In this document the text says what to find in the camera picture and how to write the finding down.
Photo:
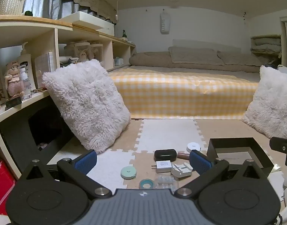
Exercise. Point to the red storage box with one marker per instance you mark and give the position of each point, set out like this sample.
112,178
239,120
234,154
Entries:
2,182

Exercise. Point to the tissue box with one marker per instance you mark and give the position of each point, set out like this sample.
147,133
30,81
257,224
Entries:
118,61

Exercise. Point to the knitted doll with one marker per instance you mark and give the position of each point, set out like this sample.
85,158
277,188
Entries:
13,79

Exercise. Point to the white paper roll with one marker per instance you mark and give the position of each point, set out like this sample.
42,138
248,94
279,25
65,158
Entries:
66,59

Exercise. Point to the plaid box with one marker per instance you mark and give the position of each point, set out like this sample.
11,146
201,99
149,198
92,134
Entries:
43,68

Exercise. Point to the black label stand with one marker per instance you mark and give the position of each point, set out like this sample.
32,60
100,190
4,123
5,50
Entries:
13,103

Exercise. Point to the white charger plug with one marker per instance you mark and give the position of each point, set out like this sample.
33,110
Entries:
163,166

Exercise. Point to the black square box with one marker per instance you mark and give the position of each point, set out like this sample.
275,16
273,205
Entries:
227,143

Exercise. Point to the green glass bottle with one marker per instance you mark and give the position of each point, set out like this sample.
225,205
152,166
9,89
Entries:
124,34

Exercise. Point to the white flat box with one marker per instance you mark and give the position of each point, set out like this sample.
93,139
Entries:
87,17

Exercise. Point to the clear doll display case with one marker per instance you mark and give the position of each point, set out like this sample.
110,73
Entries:
75,49
96,51

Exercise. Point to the mint round tape measure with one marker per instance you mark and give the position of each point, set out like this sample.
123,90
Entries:
128,172

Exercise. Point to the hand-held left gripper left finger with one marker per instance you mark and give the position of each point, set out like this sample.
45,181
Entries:
86,161

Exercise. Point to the white lotion pump bottle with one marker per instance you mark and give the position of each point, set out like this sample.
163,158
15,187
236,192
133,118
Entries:
26,62

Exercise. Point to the brown lipstick tube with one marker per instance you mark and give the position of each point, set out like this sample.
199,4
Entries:
183,155

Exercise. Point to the beige bed pillow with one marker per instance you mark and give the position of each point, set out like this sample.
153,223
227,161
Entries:
239,58
195,55

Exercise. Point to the teal tape roll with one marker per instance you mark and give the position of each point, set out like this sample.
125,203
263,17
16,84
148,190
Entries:
143,181

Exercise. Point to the yellow checked bed sheet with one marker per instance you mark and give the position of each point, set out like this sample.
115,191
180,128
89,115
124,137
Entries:
181,91

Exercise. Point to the white fluffy cushion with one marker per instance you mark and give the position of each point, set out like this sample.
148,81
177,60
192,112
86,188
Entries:
270,103
87,103

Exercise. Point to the small clear bottle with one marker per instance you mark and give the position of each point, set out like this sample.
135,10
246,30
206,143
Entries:
26,82

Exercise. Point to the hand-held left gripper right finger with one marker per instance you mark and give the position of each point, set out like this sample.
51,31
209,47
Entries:
199,163

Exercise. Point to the clear blister pack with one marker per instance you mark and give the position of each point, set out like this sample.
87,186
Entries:
164,181

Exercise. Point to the grey curtains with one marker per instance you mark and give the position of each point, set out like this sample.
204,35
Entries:
37,2

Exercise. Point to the folded beige blankets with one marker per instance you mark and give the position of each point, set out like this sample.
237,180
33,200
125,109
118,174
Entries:
266,42

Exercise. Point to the black earbuds case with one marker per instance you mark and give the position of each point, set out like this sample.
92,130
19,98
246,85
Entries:
164,154

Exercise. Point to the white hanging pouch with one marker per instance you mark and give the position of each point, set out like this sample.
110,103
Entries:
164,23

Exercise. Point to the wooden shelf unit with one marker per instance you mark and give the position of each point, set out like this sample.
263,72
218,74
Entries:
16,20

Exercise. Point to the white plastic tool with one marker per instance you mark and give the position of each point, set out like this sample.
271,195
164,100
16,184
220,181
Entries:
181,171

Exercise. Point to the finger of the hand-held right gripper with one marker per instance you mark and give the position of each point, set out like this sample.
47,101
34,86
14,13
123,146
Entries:
279,144

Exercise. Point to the foam puzzle floor mat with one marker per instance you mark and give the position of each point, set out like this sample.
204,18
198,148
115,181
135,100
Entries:
162,133

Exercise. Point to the white round tape roll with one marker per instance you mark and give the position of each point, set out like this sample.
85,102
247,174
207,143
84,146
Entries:
193,146

